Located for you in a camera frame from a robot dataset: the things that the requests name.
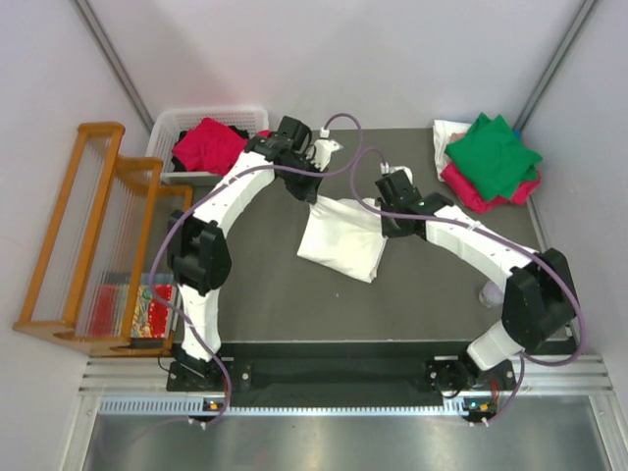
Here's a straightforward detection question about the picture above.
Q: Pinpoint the white t-shirt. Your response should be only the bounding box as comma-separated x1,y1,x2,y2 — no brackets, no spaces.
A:
296,180,387,284
432,120,471,182

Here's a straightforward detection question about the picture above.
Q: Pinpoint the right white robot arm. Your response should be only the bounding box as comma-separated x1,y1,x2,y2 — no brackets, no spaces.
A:
376,167,580,389

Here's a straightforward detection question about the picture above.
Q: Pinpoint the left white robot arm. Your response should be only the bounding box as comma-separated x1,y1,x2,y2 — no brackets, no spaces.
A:
167,117,340,390

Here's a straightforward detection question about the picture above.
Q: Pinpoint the folded white t-shirt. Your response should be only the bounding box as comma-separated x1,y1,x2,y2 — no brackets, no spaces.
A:
432,120,471,182

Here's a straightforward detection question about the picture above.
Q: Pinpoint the pink t-shirt in basket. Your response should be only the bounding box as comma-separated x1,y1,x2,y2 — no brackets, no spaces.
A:
171,116,272,177

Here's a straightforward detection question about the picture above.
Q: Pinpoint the folded pink t-shirt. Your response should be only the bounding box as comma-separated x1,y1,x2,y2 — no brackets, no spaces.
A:
441,163,542,214

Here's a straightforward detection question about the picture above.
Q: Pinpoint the folded green t-shirt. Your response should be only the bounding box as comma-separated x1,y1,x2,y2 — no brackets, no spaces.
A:
445,113,542,201

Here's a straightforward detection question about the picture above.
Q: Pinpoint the white plastic laundry basket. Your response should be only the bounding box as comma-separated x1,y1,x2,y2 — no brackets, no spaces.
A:
146,105,270,186

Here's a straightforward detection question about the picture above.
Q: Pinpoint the clear plastic cup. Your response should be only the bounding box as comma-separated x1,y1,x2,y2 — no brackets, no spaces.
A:
479,281,504,308

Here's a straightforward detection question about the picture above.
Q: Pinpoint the colourful book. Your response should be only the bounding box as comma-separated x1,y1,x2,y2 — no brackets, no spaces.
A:
131,285,171,340

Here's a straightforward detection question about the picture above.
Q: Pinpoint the wooden rack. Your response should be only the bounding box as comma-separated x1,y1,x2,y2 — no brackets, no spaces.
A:
14,122,193,357

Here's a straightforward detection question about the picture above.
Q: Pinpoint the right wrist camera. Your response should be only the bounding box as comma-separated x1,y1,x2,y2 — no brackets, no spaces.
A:
380,163,413,183

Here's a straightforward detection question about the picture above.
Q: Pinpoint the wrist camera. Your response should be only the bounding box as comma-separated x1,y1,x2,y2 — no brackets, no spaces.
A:
380,163,413,183
312,128,342,172

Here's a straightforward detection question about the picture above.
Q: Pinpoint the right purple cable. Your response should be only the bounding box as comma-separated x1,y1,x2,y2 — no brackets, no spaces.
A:
350,148,586,427

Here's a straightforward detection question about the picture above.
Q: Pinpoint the purple cable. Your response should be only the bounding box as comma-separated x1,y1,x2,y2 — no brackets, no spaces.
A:
149,113,364,428
350,148,586,427

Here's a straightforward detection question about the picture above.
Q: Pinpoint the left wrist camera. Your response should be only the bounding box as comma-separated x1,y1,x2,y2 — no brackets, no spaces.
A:
312,128,342,172

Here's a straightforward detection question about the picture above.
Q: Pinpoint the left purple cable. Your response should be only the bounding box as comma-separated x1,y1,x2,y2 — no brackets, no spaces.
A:
149,113,364,428

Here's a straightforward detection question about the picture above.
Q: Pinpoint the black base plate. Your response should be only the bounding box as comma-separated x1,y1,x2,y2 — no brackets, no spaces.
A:
166,340,515,408

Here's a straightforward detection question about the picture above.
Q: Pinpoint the white slotted cable duct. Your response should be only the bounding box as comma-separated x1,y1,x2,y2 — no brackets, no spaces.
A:
98,396,494,417

